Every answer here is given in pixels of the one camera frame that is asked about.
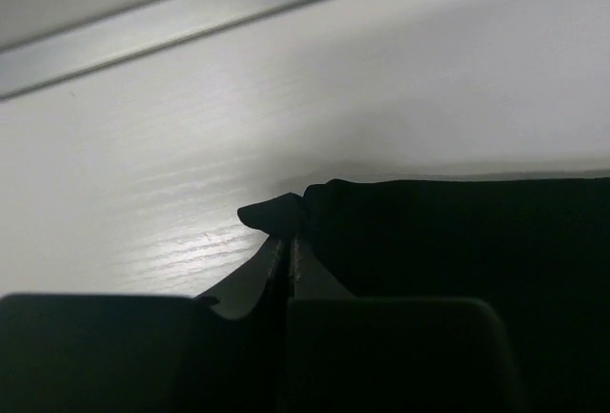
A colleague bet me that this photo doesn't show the aluminium table edge rail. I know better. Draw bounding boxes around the aluminium table edge rail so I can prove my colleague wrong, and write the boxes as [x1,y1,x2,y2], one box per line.
[1,0,320,100]

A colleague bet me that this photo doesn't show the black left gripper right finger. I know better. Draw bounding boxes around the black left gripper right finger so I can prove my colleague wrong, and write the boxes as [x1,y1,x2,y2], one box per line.
[284,239,528,412]

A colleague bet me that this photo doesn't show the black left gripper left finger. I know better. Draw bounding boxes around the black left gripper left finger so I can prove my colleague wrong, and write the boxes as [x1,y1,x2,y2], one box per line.
[1,239,288,412]

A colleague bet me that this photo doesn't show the black shorts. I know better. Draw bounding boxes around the black shorts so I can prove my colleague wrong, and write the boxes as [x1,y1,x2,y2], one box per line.
[237,178,609,412]

